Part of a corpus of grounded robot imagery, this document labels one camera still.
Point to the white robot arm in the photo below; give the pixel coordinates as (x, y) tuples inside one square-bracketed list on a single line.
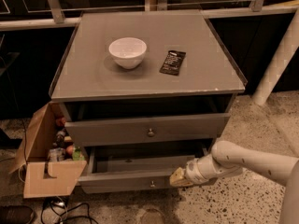
[(228, 159)]

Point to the metal railing frame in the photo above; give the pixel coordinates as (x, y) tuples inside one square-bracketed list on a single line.
[(17, 17)]

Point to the grey drawer cabinet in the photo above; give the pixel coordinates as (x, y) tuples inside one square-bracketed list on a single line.
[(90, 74)]

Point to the clear jar in box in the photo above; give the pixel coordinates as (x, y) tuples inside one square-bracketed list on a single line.
[(56, 154)]

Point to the grey drawer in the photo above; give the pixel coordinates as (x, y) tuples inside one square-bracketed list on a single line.
[(138, 166), (148, 120)]

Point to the red fruit in box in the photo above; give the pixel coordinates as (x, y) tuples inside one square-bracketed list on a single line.
[(69, 150)]

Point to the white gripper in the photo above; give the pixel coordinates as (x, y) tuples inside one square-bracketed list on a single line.
[(191, 172)]

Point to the black snack packet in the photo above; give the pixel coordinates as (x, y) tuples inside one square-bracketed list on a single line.
[(173, 62)]

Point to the black object on floor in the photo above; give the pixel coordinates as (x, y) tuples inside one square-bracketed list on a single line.
[(16, 214)]

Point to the cardboard box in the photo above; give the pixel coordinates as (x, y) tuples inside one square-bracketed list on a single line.
[(45, 178)]

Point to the white ceramic bowl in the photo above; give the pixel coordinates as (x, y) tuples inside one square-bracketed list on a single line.
[(128, 52)]

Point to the grey top drawer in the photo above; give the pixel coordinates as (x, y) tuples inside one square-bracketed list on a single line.
[(148, 120)]

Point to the white slanted post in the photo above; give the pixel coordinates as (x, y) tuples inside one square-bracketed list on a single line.
[(283, 55)]

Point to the green packet in box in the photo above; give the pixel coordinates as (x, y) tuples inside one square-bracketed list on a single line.
[(77, 154)]

